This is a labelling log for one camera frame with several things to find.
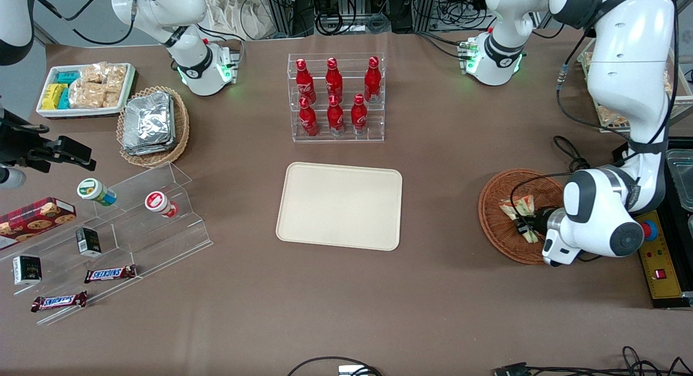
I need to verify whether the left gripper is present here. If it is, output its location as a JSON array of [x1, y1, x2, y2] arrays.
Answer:
[[514, 207, 569, 242]]

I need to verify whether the black countertop appliance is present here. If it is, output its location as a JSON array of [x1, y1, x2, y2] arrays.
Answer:
[[612, 140, 693, 310]]

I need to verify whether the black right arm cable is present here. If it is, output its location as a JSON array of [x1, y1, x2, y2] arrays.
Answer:
[[32, 0, 136, 46]]

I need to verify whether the clear acrylic stepped shelf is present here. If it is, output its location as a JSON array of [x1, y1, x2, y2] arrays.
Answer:
[[0, 162, 213, 326]]

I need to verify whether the red lidded yogurt cup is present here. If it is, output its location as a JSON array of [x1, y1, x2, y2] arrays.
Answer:
[[145, 191, 178, 218]]

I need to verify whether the cream plastic tray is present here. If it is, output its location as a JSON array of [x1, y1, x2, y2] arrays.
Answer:
[[276, 162, 403, 252]]

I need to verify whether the yellow control panel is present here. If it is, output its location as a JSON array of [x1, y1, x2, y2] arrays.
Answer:
[[635, 211, 684, 301]]

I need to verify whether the black power cable with plug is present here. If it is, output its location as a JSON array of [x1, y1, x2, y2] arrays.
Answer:
[[552, 135, 615, 173]]

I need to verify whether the clear acrylic bottle rack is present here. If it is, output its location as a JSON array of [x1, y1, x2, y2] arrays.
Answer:
[[287, 52, 386, 144]]

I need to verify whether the brown wicker basket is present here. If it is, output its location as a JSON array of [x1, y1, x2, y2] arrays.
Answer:
[[479, 168, 574, 265]]

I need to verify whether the silver foil wrapped pack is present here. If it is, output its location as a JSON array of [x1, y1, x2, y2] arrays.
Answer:
[[122, 94, 176, 156], [123, 92, 175, 149]]

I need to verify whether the white rectangular bin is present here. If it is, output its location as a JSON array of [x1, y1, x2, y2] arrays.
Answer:
[[36, 63, 136, 119]]

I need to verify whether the black base cable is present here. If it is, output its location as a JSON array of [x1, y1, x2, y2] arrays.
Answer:
[[417, 32, 472, 60]]

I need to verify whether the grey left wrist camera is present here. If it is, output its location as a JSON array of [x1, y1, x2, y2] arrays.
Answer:
[[542, 230, 583, 267]]

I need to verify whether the black cable with connector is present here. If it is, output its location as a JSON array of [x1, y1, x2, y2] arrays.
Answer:
[[494, 346, 693, 376]]

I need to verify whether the yellow snack packet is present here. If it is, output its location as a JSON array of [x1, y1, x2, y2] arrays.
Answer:
[[41, 83, 67, 110]]

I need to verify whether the triangle sandwich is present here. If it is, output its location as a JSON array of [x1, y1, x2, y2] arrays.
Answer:
[[498, 195, 539, 244]]

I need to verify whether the black looped cable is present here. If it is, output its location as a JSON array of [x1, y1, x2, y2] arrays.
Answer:
[[286, 356, 382, 376]]

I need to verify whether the aluminium frame rack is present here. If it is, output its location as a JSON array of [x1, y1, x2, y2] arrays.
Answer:
[[263, 0, 442, 36]]

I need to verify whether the light wicker basket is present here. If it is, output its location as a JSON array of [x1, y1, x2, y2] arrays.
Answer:
[[116, 86, 191, 168]]

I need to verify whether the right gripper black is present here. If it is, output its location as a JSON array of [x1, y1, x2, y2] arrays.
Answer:
[[0, 109, 97, 173]]

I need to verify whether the white wire rack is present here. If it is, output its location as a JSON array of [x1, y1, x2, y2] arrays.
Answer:
[[577, 37, 693, 133]]

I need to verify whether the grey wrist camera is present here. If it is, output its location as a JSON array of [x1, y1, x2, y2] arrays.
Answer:
[[0, 167, 26, 190], [542, 230, 583, 267]]

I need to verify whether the beige cloth bag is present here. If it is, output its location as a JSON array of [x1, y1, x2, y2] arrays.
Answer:
[[203, 0, 271, 41]]

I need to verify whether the red cola bottle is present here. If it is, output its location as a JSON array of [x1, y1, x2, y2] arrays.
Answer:
[[325, 57, 344, 100], [295, 59, 317, 103], [299, 97, 320, 138], [364, 56, 382, 103], [326, 94, 345, 137], [351, 93, 369, 135]]

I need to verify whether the clear plastic container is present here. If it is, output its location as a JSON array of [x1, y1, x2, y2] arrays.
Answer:
[[665, 148, 693, 212]]

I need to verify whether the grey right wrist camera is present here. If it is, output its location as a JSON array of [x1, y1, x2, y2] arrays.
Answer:
[[0, 167, 26, 190]]

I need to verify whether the green sunflower lidded cup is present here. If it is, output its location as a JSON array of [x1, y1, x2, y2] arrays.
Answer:
[[76, 178, 117, 206]]

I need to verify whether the Snickers chocolate bar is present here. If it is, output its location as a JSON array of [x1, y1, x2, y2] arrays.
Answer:
[[84, 265, 138, 284], [31, 291, 88, 313]]

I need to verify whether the red tartan cookie box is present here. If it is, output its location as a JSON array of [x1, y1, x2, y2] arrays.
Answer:
[[0, 197, 77, 251]]

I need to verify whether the small black drink carton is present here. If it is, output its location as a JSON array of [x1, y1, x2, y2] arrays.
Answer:
[[12, 255, 43, 286], [76, 228, 102, 257]]

